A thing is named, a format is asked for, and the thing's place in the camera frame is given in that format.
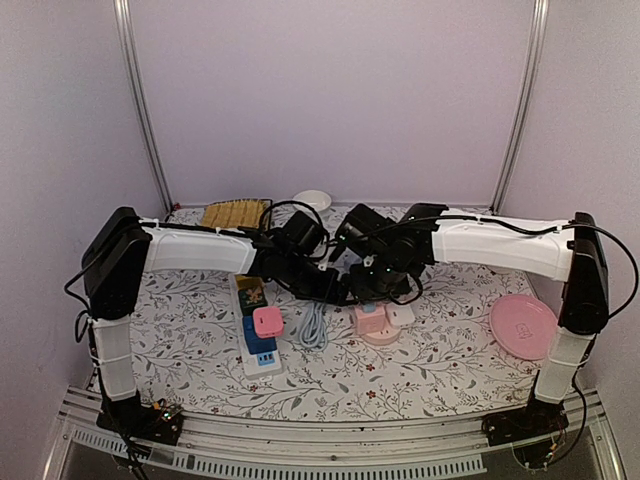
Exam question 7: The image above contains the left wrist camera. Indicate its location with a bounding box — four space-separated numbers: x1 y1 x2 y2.
281 211 325 256

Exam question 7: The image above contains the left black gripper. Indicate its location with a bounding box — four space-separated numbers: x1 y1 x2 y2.
282 254 360 308

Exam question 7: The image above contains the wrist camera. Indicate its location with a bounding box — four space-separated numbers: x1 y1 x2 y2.
334 203 394 257
281 211 325 256

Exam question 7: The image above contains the pink round socket base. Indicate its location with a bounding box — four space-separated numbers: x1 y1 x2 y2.
360 321 401 346

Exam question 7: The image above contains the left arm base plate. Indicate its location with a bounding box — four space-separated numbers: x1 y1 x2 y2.
96 396 184 446

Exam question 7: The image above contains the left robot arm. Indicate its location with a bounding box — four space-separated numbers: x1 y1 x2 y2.
64 207 348 434

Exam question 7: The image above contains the pink square plug adapter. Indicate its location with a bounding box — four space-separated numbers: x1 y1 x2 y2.
252 306 284 339

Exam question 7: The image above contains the yellow cube adapter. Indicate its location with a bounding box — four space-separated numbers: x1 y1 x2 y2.
235 275 263 290

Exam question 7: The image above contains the pink plate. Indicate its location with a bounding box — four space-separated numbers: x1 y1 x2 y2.
489 294 557 361

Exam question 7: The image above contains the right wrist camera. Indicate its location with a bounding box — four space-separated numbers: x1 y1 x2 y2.
334 203 394 257

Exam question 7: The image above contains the right aluminium frame post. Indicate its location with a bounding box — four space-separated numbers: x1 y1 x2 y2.
490 0 550 213

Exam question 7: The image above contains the yellow woven mat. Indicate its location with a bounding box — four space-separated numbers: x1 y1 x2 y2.
200 198 272 228

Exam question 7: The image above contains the left aluminium frame post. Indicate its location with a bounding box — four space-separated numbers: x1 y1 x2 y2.
113 0 174 213

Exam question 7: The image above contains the pink cube socket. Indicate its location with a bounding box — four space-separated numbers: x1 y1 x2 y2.
354 303 389 335

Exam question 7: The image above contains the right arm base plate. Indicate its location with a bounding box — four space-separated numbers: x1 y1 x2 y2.
481 399 569 446

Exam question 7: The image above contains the light blue power strip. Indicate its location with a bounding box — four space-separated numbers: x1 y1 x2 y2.
298 302 328 351

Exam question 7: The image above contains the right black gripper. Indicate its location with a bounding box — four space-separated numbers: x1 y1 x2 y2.
348 248 414 304

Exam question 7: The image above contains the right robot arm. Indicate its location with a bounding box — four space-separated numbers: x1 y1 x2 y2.
336 203 639 436

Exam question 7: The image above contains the aluminium frame post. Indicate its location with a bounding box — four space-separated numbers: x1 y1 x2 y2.
113 0 174 213
490 0 550 213

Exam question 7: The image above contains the green patterned cube adapter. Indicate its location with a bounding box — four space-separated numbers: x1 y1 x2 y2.
238 285 268 311

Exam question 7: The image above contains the white ceramic bowl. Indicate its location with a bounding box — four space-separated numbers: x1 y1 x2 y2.
293 190 332 213

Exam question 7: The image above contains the front aluminium rail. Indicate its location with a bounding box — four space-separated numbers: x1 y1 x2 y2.
42 387 626 480

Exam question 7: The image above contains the white long power strip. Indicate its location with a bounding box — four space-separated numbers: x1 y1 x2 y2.
229 274 283 380

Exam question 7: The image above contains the dark blue cube adapter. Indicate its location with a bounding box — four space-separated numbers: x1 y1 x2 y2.
242 316 277 355

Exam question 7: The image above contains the white plug adapter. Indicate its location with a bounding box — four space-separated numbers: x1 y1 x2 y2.
385 304 416 329

